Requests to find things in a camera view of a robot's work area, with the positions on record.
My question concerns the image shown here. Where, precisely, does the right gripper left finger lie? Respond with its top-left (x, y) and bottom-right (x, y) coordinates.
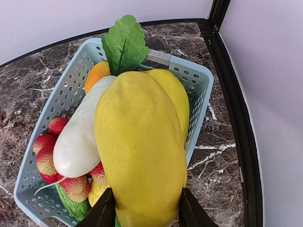
top-left (76, 188), bottom-right (116, 227)

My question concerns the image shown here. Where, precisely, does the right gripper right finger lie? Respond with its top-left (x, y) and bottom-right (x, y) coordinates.
top-left (178, 188), bottom-right (218, 227)

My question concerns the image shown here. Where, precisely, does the yellow toy mango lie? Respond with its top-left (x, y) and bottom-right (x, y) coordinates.
top-left (94, 71), bottom-right (187, 227)

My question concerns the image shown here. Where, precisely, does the green toy vegetable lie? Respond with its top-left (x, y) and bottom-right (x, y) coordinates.
top-left (55, 184), bottom-right (91, 221)

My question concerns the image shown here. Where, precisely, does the white toy radish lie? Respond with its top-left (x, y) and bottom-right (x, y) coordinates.
top-left (36, 76), bottom-right (116, 192)

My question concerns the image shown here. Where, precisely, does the yellow toy banana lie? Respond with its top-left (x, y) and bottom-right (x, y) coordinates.
top-left (144, 69), bottom-right (190, 145)

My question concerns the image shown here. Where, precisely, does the light blue perforated basket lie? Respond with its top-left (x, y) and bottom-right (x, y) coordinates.
top-left (14, 38), bottom-right (214, 227)

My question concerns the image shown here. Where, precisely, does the small orange toy fruit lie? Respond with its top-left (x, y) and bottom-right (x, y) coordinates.
top-left (84, 61), bottom-right (111, 94)

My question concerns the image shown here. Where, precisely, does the green toy lettuce leaf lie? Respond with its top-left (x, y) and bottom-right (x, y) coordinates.
top-left (102, 15), bottom-right (149, 76)

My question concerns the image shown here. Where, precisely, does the right black frame post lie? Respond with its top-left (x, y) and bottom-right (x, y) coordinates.
top-left (198, 0), bottom-right (263, 227)

